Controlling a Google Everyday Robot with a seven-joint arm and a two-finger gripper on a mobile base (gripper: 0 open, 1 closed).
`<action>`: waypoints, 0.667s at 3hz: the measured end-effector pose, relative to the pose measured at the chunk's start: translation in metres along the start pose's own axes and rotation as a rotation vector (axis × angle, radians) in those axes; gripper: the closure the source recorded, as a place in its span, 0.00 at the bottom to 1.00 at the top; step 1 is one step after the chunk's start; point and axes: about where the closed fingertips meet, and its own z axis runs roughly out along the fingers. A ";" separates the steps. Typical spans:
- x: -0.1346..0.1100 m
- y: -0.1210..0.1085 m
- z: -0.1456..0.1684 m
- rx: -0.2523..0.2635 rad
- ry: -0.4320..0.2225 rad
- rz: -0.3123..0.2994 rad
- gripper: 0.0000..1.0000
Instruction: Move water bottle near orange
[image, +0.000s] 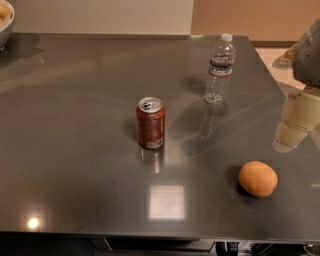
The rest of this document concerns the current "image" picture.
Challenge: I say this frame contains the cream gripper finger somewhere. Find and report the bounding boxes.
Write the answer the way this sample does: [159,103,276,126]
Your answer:
[273,87,320,153]

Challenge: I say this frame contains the clear plastic water bottle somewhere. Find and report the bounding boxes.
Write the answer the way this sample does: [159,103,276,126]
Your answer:
[204,33,236,104]

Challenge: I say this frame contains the orange fruit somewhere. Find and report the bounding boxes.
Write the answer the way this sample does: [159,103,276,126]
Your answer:
[238,161,278,198]

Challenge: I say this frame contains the red soda can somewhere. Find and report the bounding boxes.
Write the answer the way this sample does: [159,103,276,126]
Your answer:
[136,97,165,149]

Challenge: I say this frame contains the silver bowl with fruit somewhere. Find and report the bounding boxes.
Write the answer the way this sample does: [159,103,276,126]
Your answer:
[0,0,15,51]

